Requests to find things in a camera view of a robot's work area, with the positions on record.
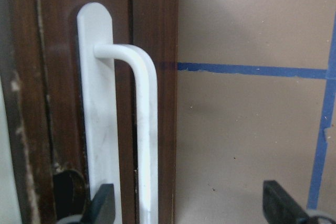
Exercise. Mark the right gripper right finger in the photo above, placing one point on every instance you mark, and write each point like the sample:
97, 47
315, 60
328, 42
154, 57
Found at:
279, 206

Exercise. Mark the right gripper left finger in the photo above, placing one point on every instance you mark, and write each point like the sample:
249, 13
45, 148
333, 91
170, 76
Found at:
102, 208

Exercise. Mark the dark brown drawer cabinet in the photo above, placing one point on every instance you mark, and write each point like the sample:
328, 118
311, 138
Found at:
89, 90

